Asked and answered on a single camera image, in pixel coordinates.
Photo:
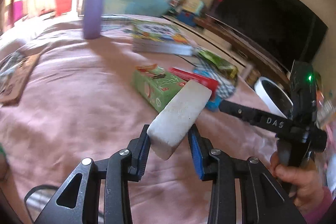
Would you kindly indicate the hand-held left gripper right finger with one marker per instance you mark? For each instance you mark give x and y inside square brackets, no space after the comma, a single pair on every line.
[195,155]

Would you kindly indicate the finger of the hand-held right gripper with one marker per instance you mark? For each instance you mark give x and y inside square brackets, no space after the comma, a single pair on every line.
[237,110]

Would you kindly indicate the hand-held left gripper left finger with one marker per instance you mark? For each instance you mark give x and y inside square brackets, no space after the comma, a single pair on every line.
[143,154]

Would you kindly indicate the blue plastic bag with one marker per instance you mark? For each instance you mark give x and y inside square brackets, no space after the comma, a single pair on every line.
[213,104]

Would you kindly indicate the white round bowl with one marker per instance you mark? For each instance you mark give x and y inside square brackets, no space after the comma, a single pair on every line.
[262,90]

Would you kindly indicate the white foam block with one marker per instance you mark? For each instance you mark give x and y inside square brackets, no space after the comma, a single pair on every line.
[181,113]

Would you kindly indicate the person's right forearm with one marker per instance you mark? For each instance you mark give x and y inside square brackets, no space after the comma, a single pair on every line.
[321,207]

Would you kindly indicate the person's right hand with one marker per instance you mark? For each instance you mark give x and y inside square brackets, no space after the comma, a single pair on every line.
[296,182]

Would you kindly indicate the red cardboard box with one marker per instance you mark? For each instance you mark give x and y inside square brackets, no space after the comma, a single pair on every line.
[199,79]

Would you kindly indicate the green snack wrapper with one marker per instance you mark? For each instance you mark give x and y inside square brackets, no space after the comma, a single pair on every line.
[220,64]

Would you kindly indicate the green carton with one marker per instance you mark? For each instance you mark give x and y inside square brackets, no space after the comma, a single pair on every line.
[152,87]

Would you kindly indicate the black television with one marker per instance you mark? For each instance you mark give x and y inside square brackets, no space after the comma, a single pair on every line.
[262,16]

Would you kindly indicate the plaid cloth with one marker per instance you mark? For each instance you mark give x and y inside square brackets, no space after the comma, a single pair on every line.
[115,20]

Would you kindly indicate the wooden picture board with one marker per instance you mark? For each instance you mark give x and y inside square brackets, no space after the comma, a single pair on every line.
[15,82]

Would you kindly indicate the purple thermos bottle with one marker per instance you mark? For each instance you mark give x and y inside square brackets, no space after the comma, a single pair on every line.
[93,11]

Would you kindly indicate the red chair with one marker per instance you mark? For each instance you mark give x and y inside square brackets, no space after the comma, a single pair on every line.
[63,1]

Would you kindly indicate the pink chair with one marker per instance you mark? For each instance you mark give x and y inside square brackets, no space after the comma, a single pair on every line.
[18,11]

